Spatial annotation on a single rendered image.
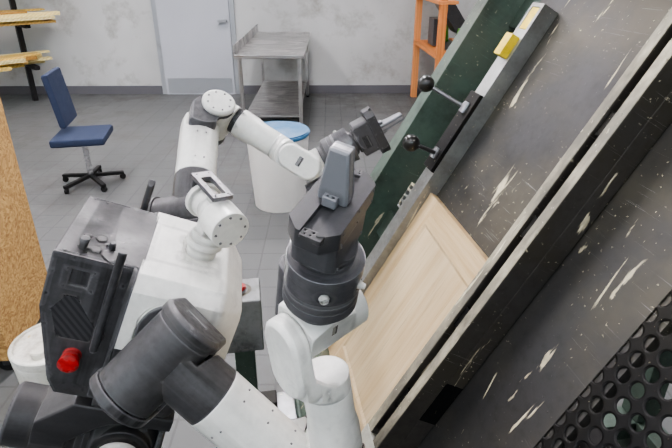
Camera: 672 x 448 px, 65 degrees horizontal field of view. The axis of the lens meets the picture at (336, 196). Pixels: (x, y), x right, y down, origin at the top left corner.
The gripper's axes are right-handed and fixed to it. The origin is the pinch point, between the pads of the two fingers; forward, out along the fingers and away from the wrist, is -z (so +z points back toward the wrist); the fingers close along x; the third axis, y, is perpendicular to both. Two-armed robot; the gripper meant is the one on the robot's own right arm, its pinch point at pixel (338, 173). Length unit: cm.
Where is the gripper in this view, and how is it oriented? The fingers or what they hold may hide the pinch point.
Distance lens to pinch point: 50.3
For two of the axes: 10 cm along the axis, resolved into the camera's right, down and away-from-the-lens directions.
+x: 4.1, -5.3, 7.4
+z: -1.2, 7.7, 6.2
